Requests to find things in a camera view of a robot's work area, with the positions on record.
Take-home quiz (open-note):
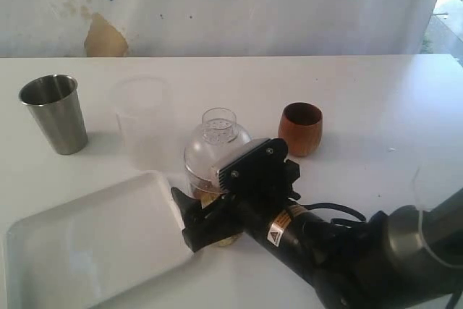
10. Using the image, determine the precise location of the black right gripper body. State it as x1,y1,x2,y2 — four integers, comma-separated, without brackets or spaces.
237,160,300,218

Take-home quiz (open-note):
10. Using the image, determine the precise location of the clear measuring cylinder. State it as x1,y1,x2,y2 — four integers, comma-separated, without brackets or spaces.
185,168,242,247

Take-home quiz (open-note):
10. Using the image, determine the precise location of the clear dome strainer lid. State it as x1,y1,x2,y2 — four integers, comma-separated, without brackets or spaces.
184,107,251,186

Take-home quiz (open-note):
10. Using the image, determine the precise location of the brown wooden cup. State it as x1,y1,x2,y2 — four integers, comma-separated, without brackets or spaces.
278,102,323,157

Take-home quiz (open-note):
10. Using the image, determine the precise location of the stainless steel cup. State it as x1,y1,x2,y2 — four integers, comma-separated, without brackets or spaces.
19,75,88,156

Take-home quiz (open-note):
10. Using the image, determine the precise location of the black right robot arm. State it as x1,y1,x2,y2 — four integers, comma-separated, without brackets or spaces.
171,158,462,308

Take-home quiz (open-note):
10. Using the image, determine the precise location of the white rectangular tray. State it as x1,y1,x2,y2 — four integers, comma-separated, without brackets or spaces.
4,171,192,308

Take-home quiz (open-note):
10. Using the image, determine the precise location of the translucent plastic container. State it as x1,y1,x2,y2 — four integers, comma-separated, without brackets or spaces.
109,75,180,172

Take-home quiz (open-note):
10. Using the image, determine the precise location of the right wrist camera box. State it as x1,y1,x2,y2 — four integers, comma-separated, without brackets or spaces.
209,138,288,192

